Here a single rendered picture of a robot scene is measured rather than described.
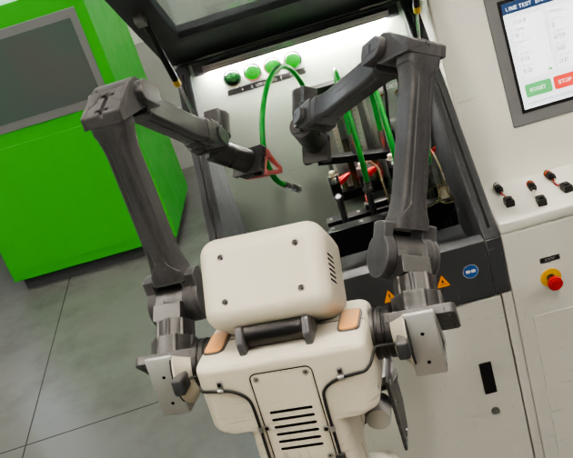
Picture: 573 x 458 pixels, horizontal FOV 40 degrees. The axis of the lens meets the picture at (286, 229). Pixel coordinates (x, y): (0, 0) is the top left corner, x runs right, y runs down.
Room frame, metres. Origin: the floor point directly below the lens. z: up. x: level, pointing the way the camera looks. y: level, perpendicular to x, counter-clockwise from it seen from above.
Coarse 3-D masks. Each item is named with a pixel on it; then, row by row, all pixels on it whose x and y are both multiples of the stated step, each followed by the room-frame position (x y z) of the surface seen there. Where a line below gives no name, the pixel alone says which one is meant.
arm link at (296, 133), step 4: (292, 120) 1.78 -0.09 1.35; (292, 124) 1.77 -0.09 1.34; (292, 128) 1.77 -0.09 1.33; (296, 128) 1.76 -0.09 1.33; (292, 132) 1.76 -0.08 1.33; (296, 132) 1.75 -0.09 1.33; (300, 132) 1.74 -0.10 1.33; (304, 132) 1.74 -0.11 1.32; (308, 132) 1.74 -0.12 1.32; (312, 132) 1.75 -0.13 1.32; (316, 132) 1.76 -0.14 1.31; (296, 136) 1.75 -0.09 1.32; (300, 136) 1.74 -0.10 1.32; (304, 136) 1.74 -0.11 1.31; (308, 136) 1.75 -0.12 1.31; (312, 136) 1.76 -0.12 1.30; (316, 136) 1.77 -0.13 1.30; (300, 140) 1.76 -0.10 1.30; (304, 140) 1.75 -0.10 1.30; (308, 140) 1.76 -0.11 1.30; (312, 140) 1.76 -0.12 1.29
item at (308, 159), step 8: (320, 136) 1.79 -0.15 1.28; (304, 144) 1.78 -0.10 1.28; (312, 144) 1.78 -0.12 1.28; (320, 144) 1.80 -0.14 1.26; (304, 152) 1.83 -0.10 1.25; (312, 152) 1.81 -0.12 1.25; (320, 152) 1.81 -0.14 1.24; (304, 160) 1.81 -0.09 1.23; (312, 160) 1.80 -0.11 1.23; (320, 160) 1.79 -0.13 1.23; (328, 160) 1.79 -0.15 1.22
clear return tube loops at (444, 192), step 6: (366, 162) 1.94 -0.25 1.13; (438, 162) 1.85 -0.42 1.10; (378, 168) 1.91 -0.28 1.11; (444, 180) 1.81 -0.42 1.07; (384, 186) 1.84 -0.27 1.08; (432, 186) 1.89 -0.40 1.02; (438, 186) 1.88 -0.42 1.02; (444, 186) 1.89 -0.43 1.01; (438, 192) 1.87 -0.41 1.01; (444, 192) 1.88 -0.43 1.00; (438, 198) 1.85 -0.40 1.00; (444, 198) 1.88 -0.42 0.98; (432, 204) 1.82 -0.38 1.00
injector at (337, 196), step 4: (328, 176) 1.95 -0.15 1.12; (336, 176) 1.93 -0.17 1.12; (328, 180) 1.94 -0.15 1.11; (332, 184) 1.94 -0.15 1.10; (336, 184) 1.93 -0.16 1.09; (340, 184) 1.94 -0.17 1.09; (332, 188) 1.94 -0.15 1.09; (336, 188) 1.93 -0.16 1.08; (340, 188) 1.94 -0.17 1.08; (332, 192) 1.94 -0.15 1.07; (336, 192) 1.93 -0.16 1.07; (340, 192) 1.93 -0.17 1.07; (336, 196) 1.91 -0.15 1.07; (340, 196) 1.91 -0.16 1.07; (336, 200) 1.94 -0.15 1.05; (340, 200) 1.94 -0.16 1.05; (340, 204) 1.94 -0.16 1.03; (344, 204) 1.94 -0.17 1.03; (340, 208) 1.94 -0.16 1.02; (344, 208) 1.94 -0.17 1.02; (340, 212) 1.94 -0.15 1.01; (344, 212) 1.94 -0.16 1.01; (344, 216) 1.94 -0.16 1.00; (344, 220) 1.94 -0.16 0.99; (348, 220) 1.94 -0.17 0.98
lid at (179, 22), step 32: (128, 0) 1.84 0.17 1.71; (160, 0) 1.92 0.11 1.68; (192, 0) 1.96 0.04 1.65; (224, 0) 2.01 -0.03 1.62; (256, 0) 2.06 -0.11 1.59; (288, 0) 2.09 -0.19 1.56; (320, 0) 2.11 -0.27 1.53; (352, 0) 2.16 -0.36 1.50; (384, 0) 2.22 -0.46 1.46; (160, 32) 2.04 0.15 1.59; (192, 32) 2.11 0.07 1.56; (224, 32) 2.14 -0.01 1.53; (256, 32) 2.20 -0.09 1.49
